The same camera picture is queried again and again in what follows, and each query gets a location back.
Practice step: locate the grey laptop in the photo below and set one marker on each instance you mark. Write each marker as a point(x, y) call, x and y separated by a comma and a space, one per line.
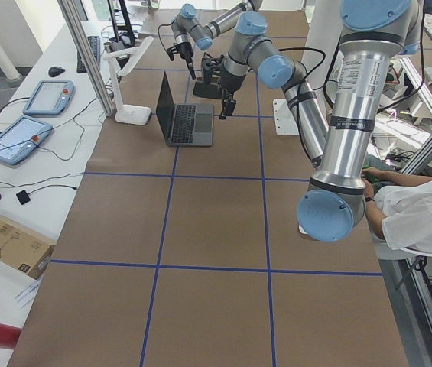
point(184, 124)

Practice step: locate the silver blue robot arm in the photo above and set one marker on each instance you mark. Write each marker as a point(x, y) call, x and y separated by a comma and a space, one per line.
point(186, 28)
point(373, 32)

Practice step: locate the white computer mouse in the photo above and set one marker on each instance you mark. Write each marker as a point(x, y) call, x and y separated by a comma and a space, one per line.
point(301, 230)

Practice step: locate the blue teach pendant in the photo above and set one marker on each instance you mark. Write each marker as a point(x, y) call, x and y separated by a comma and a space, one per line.
point(49, 98)
point(21, 138)

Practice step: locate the black mouse pad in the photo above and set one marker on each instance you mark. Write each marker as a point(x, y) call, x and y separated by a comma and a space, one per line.
point(209, 90)

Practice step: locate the small black square puck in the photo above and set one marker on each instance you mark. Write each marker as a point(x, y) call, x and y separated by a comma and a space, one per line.
point(23, 197)

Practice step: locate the far blue teach pendant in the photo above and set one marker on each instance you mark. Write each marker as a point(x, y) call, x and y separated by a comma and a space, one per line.
point(49, 98)

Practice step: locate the black computer mouse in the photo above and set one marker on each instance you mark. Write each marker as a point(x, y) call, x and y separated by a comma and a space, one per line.
point(55, 71)

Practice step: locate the person in white shirt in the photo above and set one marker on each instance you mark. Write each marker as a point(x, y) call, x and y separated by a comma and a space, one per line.
point(400, 214)

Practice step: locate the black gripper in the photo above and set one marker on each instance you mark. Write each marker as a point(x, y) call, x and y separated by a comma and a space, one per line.
point(231, 82)
point(181, 48)

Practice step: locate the aluminium frame post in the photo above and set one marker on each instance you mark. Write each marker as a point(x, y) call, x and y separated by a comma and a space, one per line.
point(72, 19)

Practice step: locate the brown cardboard box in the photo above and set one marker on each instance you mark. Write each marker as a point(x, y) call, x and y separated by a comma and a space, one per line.
point(24, 249)

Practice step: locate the near blue teach pendant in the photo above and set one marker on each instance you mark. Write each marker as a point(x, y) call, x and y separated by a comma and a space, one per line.
point(21, 138)

